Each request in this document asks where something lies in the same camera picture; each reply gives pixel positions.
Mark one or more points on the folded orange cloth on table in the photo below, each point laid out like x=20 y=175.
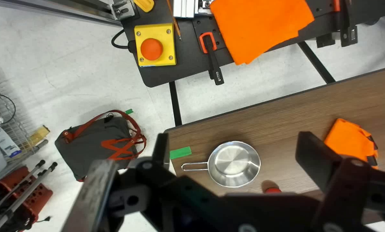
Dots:
x=349 y=139

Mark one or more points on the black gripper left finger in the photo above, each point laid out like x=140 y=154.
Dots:
x=103 y=198

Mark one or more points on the orange handled black clamp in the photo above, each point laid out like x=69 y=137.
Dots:
x=208 y=47

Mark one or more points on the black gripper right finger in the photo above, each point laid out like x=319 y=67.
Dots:
x=329 y=171

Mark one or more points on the small red ball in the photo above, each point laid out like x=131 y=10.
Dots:
x=269 y=186

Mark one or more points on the green tape marker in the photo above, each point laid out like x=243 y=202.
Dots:
x=180 y=152

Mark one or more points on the small silver metal pan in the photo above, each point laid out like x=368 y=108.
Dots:
x=231 y=163

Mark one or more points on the yellow emergency stop button box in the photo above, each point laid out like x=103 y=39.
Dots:
x=154 y=45

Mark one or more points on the black bag with orange straps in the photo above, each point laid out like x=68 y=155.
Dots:
x=109 y=135

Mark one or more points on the red tripod case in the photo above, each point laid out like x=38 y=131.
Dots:
x=23 y=195

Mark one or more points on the large orange cloth on cart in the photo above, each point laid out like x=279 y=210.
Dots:
x=251 y=27

